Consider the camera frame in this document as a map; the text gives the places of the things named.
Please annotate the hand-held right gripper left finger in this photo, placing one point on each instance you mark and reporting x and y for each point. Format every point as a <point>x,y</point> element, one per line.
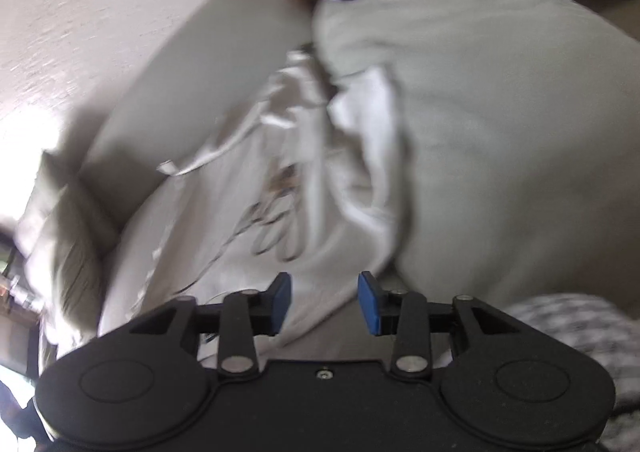
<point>281,304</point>

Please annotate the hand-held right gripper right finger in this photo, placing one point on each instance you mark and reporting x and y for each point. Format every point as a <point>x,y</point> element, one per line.
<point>369,307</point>

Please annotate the white hoodie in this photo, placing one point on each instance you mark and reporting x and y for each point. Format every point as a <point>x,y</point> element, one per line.
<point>240,192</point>

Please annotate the checkered cloth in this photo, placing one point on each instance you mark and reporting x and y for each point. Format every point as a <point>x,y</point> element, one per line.
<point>585,332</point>

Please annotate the grey sofa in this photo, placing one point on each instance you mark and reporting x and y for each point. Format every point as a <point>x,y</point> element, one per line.
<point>500,131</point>

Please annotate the beige pillow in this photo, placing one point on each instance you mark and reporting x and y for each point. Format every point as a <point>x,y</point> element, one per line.
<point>62,242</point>

